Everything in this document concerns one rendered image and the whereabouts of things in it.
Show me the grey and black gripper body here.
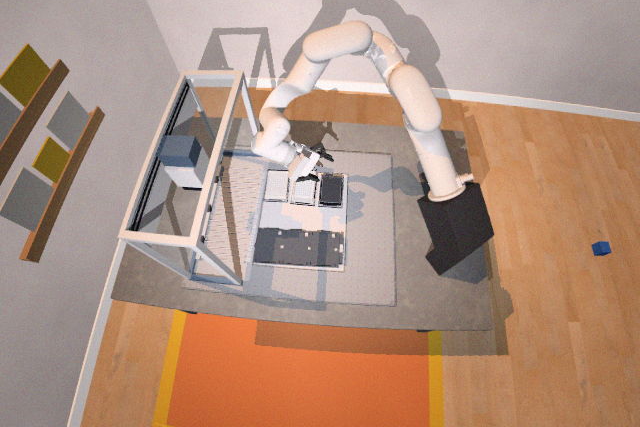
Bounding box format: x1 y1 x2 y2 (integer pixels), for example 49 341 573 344
294 143 320 177

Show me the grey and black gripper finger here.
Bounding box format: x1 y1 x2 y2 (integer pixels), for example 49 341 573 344
295 173 320 182
311 142 334 162

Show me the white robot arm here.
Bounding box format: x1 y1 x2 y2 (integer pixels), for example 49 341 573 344
251 21 474 201

